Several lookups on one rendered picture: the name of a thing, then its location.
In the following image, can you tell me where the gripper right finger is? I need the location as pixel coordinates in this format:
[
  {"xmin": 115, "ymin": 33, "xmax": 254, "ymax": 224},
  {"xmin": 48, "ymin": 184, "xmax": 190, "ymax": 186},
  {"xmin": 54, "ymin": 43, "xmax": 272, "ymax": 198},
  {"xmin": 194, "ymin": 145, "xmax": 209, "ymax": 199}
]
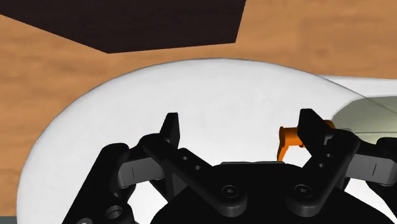
[{"xmin": 285, "ymin": 108, "xmax": 397, "ymax": 218}]

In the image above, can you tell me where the orange flush handle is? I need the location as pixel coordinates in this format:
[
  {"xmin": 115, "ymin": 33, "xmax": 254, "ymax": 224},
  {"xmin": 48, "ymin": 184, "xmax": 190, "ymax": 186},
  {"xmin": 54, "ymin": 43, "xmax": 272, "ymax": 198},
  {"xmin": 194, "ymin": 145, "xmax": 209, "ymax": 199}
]
[{"xmin": 277, "ymin": 119, "xmax": 337, "ymax": 163}]

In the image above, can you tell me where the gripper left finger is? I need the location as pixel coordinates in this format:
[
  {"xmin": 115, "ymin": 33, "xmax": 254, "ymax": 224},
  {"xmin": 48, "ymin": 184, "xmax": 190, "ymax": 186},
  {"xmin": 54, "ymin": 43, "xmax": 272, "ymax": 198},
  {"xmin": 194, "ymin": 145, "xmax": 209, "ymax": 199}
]
[{"xmin": 62, "ymin": 112, "xmax": 248, "ymax": 224}]

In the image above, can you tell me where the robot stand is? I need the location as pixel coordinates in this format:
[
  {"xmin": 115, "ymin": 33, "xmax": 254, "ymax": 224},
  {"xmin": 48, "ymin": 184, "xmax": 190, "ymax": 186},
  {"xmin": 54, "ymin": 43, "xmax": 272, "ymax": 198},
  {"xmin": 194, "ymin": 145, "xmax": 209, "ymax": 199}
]
[{"xmin": 0, "ymin": 0, "xmax": 248, "ymax": 54}]

